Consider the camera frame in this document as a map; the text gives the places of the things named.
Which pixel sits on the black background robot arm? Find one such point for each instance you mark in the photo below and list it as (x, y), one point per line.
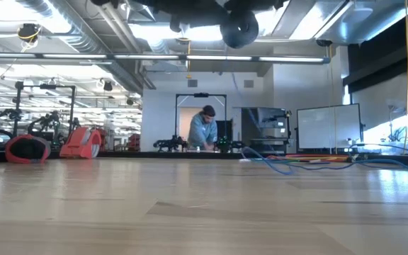
(11, 114)
(229, 144)
(170, 144)
(50, 118)

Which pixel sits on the grey cabinet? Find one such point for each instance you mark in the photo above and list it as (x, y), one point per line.
(271, 120)

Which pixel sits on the person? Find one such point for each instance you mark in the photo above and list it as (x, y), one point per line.
(202, 131)

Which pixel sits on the black cabinet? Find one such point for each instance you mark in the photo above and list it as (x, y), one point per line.
(225, 129)

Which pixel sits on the long ceiling light bar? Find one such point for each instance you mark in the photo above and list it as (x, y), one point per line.
(83, 56)

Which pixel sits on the whiteboard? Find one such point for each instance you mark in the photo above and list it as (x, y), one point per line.
(328, 125)

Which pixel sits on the red cabinet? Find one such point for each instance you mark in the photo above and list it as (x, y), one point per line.
(134, 141)

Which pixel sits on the red tape dispenser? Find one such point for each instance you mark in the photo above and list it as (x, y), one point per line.
(81, 142)

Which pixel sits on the clear plastic bin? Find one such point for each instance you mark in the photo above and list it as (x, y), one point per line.
(399, 148)

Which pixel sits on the grey wall vent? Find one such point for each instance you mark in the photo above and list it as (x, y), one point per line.
(248, 83)
(192, 83)

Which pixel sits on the black gantry frame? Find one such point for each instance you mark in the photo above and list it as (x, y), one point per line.
(201, 95)
(46, 86)

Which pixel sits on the silver air duct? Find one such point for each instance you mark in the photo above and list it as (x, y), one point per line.
(94, 39)

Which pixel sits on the black aluminium table frame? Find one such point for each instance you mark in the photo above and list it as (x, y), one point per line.
(136, 154)

